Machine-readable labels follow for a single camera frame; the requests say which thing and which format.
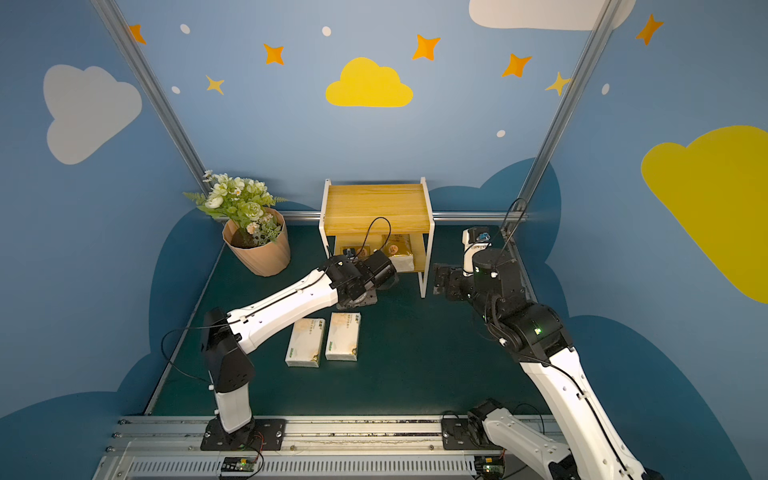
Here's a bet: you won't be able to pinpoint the gold tissue pack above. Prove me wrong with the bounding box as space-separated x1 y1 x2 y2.
382 234 415 272
341 244 370 259

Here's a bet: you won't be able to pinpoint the white tissue pack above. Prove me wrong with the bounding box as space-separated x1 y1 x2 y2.
325 312 361 362
285 318 326 368

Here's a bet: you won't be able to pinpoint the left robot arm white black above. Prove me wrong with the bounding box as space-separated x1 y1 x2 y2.
198 250 397 451

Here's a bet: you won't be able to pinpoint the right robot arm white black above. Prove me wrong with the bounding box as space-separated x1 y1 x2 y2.
434 244 662 479

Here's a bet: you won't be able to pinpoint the two-tier wooden white shelf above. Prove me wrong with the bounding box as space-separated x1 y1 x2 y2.
318 177 435 297

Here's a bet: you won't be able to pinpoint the pink pot white flowers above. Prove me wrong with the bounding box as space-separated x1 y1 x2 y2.
185 170 291 277

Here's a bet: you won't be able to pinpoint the right green circuit board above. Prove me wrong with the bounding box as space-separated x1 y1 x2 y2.
472 455 506 480

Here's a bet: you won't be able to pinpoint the green circuit board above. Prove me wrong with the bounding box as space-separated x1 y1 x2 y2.
219 456 260 478
472 455 506 480

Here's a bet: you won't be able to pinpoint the left green circuit board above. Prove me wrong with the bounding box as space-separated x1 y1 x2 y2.
219 456 260 478

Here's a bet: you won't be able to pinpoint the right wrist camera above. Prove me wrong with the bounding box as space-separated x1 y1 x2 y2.
462 226 491 276

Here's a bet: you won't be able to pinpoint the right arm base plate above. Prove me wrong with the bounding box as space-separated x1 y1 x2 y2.
440 416 501 450

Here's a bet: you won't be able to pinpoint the aluminium mounting rail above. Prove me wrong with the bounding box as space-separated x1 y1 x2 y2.
94 413 564 479

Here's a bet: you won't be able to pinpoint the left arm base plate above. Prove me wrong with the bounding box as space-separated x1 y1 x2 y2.
200 416 286 451

